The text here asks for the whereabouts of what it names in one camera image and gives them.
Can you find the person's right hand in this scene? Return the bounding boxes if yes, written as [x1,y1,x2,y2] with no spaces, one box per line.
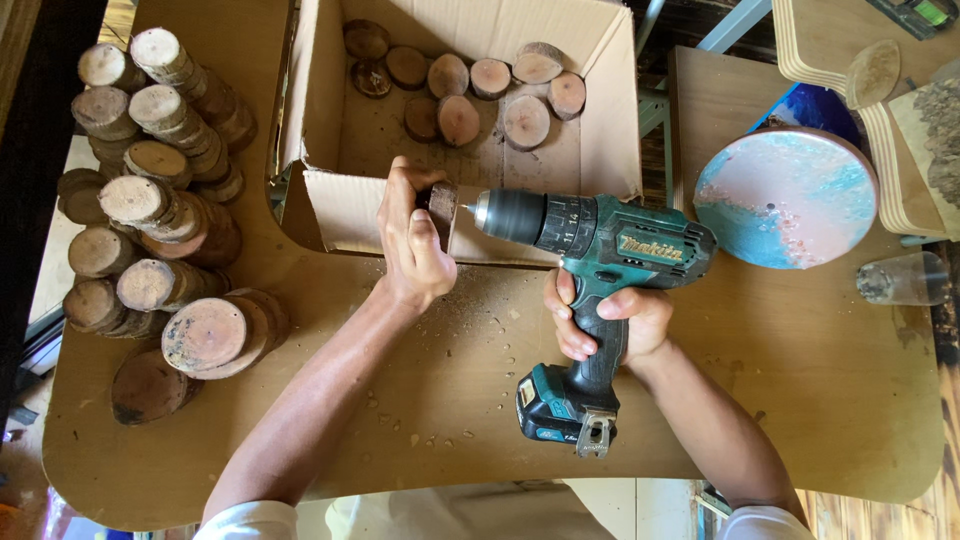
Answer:
[543,267,675,369]

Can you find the person's left hand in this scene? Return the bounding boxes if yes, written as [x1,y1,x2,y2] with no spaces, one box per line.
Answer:
[375,156,459,317]

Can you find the small dark wood disc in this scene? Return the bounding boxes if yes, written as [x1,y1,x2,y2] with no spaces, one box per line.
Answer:
[426,182,461,253]

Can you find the teal cordless drill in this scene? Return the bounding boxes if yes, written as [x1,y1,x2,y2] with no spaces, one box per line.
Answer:
[459,187,719,460]

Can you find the scattered wood chips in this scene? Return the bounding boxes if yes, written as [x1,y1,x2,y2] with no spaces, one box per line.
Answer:
[351,262,543,453]

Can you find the open cardboard box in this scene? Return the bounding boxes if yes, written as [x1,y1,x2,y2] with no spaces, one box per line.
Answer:
[267,0,645,270]

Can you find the scattered round wood slices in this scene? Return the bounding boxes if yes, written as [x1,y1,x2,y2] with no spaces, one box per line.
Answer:
[342,18,588,153]

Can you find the round turquoise resin board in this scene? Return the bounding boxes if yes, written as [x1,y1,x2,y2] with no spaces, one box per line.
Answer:
[692,126,880,271]

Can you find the heap of stacked wood slices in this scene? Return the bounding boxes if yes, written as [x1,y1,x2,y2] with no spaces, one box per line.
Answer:
[56,26,292,428]

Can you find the brown wooden board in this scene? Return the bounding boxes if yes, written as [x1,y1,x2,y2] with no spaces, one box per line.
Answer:
[666,45,798,220]

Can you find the clear plastic cup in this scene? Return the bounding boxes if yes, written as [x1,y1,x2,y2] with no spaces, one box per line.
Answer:
[855,250,951,308]

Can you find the person's white shirt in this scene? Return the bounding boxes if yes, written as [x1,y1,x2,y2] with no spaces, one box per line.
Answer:
[192,480,816,540]

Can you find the blue resin slab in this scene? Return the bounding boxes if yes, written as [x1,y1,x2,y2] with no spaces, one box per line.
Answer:
[750,82,865,150]

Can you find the oval resin wood piece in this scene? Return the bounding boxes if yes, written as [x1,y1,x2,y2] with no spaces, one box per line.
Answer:
[845,39,902,112]

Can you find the curved plywood board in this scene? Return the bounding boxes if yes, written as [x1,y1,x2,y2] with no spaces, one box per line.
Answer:
[771,0,960,241]

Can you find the burl wood slab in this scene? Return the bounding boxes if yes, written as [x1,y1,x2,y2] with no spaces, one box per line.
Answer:
[888,78,960,243]

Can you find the green spirit level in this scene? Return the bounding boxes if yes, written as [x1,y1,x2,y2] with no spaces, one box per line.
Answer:
[864,0,960,42]

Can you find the light blue metal frame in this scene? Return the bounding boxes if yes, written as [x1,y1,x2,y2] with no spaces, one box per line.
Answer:
[636,0,774,208]

